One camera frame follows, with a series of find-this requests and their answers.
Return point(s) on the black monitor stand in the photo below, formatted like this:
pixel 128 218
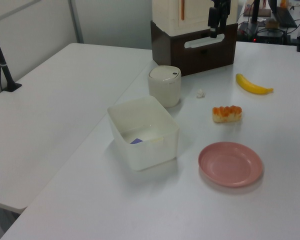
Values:
pixel 254 15

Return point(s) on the white side table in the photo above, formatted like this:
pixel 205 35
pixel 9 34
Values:
pixel 52 112

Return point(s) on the yellow banana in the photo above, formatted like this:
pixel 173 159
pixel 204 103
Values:
pixel 251 86

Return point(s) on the orange bottle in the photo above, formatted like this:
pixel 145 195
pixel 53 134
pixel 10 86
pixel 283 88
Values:
pixel 283 2

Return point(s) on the black laptop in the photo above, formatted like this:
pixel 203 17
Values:
pixel 285 16

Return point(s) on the small cardboard box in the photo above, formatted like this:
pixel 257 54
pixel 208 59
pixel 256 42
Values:
pixel 271 24

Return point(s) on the brown drawer box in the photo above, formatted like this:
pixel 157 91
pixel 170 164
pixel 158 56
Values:
pixel 192 50

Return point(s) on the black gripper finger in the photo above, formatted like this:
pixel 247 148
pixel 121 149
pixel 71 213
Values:
pixel 213 17
pixel 223 20

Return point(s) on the orange glazed bread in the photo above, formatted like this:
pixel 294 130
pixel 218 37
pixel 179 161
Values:
pixel 227 114

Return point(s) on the black camera stand pole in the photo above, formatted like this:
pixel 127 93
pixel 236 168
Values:
pixel 1 60

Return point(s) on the purple card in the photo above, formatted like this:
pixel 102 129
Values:
pixel 136 141

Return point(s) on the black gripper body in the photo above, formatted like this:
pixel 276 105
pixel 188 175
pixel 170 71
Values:
pixel 222 4

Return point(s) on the white rectangular plastic container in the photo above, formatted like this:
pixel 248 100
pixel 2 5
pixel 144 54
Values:
pixel 142 135

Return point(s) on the white lidded trash can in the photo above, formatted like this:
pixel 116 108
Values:
pixel 164 86

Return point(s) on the crumpled white paper ball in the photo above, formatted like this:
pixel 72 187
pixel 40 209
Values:
pixel 200 93

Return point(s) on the pink plastic plate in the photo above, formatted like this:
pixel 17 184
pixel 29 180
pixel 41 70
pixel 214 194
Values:
pixel 230 164

